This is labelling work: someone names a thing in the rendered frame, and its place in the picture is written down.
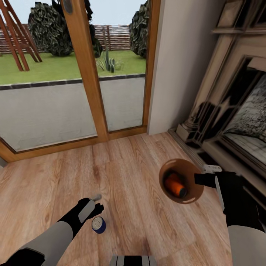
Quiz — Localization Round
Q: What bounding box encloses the can of soda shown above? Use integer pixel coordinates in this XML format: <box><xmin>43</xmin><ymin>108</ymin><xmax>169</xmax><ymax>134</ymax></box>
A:
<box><xmin>92</xmin><ymin>216</ymin><xmax>106</xmax><ymax>234</ymax></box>
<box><xmin>164</xmin><ymin>178</ymin><xmax>186</xmax><ymax>197</ymax></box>
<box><xmin>166</xmin><ymin>172</ymin><xmax>183</xmax><ymax>185</ymax></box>

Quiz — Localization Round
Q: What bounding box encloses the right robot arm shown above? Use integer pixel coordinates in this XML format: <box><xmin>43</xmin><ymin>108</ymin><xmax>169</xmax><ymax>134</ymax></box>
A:
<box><xmin>194</xmin><ymin>164</ymin><xmax>266</xmax><ymax>266</ymax></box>

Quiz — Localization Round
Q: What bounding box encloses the trash can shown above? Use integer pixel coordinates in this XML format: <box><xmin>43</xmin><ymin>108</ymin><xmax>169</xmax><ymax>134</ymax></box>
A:
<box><xmin>158</xmin><ymin>158</ymin><xmax>204</xmax><ymax>205</ymax></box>

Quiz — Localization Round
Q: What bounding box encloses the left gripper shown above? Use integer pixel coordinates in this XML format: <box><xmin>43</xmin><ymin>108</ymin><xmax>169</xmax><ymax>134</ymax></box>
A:
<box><xmin>87</xmin><ymin>203</ymin><xmax>104</xmax><ymax>219</ymax></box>

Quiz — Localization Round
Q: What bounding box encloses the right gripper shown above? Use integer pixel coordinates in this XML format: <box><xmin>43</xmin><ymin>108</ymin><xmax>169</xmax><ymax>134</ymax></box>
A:
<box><xmin>194</xmin><ymin>174</ymin><xmax>212</xmax><ymax>187</ymax></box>

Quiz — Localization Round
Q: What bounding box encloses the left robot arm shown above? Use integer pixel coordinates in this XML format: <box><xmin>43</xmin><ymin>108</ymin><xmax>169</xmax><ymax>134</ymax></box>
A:
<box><xmin>0</xmin><ymin>194</ymin><xmax>104</xmax><ymax>266</ymax></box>

